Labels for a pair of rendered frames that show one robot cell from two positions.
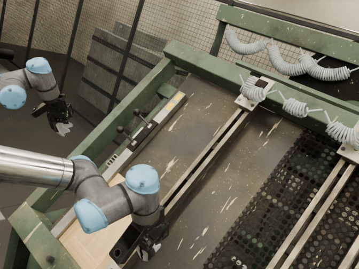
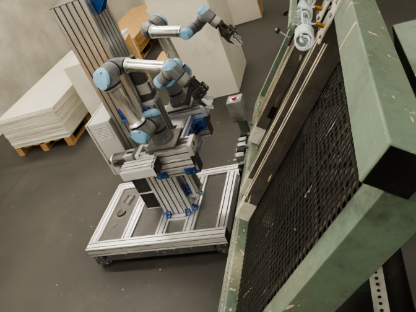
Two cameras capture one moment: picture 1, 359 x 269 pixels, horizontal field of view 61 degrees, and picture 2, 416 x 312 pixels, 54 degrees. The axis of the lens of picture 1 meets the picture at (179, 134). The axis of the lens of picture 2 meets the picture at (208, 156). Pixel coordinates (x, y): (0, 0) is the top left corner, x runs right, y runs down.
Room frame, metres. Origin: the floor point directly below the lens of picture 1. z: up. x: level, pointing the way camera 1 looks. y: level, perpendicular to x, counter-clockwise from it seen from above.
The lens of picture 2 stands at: (0.28, -2.07, 2.35)
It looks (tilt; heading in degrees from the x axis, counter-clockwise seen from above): 32 degrees down; 81
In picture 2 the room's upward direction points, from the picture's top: 24 degrees counter-clockwise
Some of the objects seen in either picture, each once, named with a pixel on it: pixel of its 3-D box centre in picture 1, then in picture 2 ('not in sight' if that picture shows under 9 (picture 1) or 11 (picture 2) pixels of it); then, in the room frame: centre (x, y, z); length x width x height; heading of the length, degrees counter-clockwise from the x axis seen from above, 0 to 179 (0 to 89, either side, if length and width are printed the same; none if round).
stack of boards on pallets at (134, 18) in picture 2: not in sight; (136, 31); (1.40, 6.98, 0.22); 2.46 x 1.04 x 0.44; 57
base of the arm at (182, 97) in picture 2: not in sight; (177, 96); (0.72, 0.84, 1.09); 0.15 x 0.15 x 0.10
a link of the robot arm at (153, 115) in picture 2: not in sight; (153, 119); (0.44, 0.42, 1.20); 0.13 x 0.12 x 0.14; 43
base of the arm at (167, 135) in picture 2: not in sight; (160, 133); (0.45, 0.43, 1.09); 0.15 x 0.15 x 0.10
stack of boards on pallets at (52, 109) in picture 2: not in sight; (72, 91); (-0.25, 4.83, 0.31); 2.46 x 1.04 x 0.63; 57
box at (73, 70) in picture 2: not in sight; (112, 77); (0.42, 4.03, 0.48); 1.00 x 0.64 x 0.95; 57
